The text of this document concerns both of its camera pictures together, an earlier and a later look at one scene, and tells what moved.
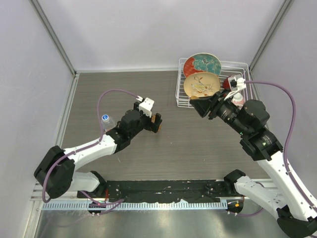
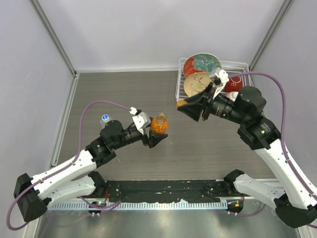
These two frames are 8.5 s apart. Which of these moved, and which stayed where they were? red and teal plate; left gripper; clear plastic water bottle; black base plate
Moved: left gripper
Stayed: black base plate; red and teal plate; clear plastic water bottle
